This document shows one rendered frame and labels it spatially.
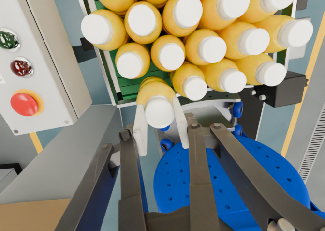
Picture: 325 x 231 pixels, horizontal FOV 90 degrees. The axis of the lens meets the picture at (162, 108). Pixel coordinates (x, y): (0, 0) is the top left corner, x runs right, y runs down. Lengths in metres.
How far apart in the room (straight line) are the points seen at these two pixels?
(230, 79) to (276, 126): 1.71
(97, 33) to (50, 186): 0.66
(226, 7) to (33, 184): 0.86
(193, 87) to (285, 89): 0.25
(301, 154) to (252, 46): 2.17
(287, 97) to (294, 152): 1.89
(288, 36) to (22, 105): 0.41
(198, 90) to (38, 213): 0.52
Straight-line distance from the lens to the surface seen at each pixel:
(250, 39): 0.30
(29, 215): 0.62
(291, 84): 0.47
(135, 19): 0.26
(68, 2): 1.47
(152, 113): 0.21
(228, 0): 0.29
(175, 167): 0.39
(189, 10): 0.27
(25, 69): 0.29
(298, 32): 0.35
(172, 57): 0.27
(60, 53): 0.33
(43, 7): 0.34
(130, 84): 0.47
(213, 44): 0.28
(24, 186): 0.89
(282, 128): 2.05
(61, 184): 0.81
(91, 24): 0.28
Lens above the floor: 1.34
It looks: 66 degrees down
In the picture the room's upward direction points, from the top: 171 degrees clockwise
